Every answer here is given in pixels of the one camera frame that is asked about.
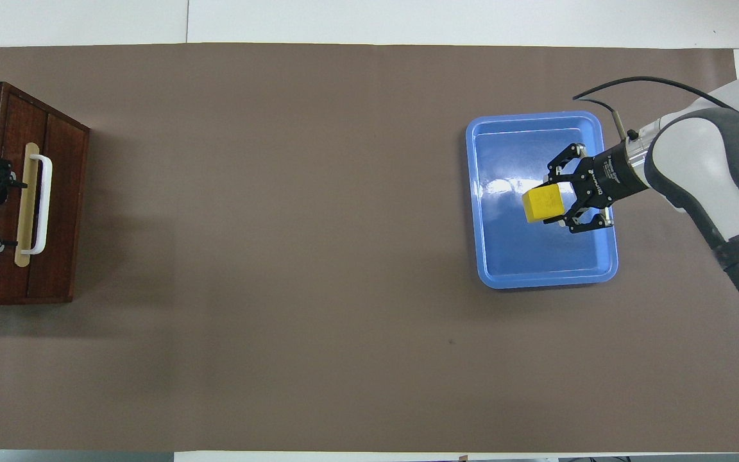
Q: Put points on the yellow cube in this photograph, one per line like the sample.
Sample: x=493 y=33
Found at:
x=544 y=202

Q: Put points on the brown paper table mat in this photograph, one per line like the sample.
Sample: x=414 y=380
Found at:
x=280 y=256

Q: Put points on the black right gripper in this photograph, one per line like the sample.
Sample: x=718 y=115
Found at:
x=607 y=179

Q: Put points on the blue plastic tray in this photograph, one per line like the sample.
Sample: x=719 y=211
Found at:
x=536 y=256

